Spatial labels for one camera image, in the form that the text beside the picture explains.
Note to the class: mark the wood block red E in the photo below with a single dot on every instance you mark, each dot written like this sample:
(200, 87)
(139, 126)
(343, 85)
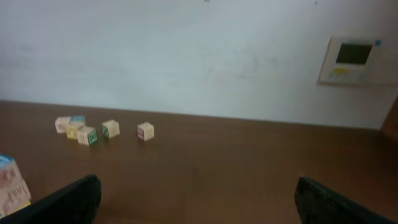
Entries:
(87, 135)

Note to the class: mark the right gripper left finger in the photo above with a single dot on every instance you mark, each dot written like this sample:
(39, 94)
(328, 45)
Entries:
(77, 202)

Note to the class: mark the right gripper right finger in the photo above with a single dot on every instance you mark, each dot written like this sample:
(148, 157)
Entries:
(318, 204)

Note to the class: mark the far red wood block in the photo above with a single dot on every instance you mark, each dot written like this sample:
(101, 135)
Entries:
(145, 131)

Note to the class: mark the brown wooden furniture edge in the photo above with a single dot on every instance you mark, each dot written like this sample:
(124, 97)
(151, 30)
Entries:
(389, 127)

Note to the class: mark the green letter N block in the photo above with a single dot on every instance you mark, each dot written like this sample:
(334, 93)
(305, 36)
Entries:
(110, 128)

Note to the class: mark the blue top wood block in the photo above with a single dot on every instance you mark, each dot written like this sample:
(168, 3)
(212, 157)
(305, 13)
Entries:
(77, 120)

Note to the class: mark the wood block blue side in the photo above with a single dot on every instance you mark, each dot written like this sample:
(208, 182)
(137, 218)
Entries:
(61, 124)

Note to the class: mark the yellow letter K block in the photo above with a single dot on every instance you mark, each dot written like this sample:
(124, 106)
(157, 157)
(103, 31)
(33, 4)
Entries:
(71, 132)

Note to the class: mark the wall thermostat control panel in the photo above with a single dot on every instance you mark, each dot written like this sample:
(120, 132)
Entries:
(349, 61)

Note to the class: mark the red number wood block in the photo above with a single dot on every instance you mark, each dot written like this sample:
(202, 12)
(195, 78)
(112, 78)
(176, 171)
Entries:
(15, 194)

